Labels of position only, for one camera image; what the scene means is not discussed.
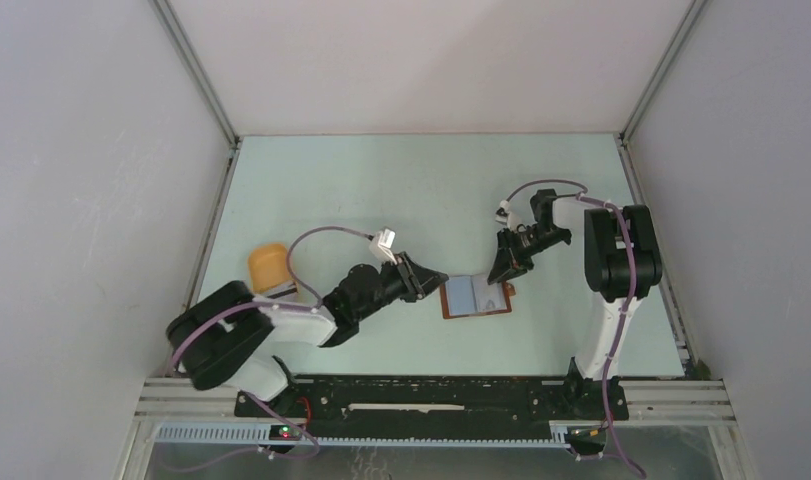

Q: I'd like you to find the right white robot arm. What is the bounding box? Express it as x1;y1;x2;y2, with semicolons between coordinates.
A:
487;189;663;418

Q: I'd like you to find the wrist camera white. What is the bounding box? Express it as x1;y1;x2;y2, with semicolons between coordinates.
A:
369;227;398;264
495;199;522;231

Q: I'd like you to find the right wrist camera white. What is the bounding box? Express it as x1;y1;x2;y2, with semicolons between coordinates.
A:
495;199;522;231

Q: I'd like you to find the white cable duct strip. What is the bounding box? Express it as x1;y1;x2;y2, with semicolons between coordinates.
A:
154;422;569;449

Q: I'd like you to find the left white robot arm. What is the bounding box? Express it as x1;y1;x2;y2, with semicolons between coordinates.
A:
165;252;449;417

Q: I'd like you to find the orange plastic card tray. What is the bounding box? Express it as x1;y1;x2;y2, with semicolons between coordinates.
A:
247;243;298;301

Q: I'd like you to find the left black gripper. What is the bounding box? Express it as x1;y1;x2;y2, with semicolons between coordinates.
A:
354;251;447;322

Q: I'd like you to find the brown leather card holder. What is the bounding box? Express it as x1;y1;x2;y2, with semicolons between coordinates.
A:
440;274;516;320

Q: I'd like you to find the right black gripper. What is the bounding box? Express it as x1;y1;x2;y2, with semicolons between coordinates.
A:
489;224;571;284

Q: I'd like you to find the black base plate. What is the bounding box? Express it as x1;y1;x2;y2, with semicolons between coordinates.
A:
234;375;629;440

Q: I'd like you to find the aluminium frame rail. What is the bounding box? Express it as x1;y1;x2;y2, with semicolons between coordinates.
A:
134;377;738;427

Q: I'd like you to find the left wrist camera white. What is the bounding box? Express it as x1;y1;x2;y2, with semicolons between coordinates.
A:
369;227;398;264

